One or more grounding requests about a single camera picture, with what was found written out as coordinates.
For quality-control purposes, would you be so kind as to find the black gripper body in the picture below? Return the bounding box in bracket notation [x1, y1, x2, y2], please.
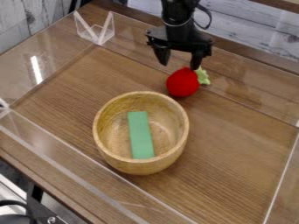
[144, 18, 213, 56]

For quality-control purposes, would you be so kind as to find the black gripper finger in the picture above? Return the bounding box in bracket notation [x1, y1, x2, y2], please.
[191, 51, 204, 70]
[152, 44, 171, 66]

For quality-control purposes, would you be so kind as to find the red plush strawberry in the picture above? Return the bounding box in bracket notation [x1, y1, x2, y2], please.
[165, 67, 211, 97]

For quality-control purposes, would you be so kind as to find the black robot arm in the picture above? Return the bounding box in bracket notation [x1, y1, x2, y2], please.
[144, 0, 213, 70]

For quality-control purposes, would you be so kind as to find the wooden bowl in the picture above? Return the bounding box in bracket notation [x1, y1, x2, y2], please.
[92, 91, 189, 175]

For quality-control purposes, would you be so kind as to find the green rectangular block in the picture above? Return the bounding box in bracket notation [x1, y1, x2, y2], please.
[127, 111, 155, 159]

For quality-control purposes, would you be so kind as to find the black cable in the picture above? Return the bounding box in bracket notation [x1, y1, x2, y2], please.
[193, 3, 213, 31]

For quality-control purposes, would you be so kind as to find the clear acrylic corner bracket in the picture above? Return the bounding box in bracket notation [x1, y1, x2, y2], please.
[73, 11, 115, 46]

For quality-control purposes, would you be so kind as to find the clear acrylic enclosure wall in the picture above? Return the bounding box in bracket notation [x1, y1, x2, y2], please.
[0, 8, 299, 224]

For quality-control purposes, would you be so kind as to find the black table leg frame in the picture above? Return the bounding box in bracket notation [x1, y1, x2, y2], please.
[26, 182, 68, 224]

